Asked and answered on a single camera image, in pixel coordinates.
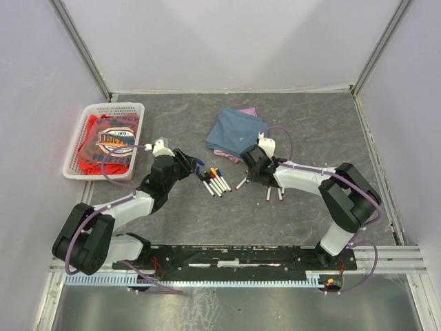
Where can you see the white plastic basket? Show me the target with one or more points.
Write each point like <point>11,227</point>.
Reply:
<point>71,169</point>

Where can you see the red cap marker left group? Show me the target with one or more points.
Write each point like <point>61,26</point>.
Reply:
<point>217,182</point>

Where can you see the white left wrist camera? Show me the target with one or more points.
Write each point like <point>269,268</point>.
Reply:
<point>159,147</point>

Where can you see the red printed t-shirt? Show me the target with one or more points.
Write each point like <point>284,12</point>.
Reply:
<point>108,138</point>

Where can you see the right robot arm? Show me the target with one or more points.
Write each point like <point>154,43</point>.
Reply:
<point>350,199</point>

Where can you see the yellow cap marker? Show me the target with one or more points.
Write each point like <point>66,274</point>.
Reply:
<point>223,186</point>

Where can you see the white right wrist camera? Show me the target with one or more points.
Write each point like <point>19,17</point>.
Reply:
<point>266,144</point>

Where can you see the blue cap marker left group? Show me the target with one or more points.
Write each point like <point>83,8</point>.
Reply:
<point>222,179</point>

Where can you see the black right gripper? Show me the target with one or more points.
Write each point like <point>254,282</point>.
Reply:
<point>250,176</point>

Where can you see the blue folded cloth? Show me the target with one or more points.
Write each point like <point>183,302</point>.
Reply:
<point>235,131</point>

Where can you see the pink folded cloth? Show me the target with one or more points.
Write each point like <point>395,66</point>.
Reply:
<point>249,111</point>

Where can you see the white slotted cable duct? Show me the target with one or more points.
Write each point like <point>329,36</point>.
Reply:
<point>210,277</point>

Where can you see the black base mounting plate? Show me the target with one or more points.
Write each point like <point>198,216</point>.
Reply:
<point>167,258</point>

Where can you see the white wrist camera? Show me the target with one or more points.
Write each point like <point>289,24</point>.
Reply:
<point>266,144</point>
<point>159,147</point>

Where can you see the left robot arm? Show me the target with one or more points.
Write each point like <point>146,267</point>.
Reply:
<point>87,241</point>

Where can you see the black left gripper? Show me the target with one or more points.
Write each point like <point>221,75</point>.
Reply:
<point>187,164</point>

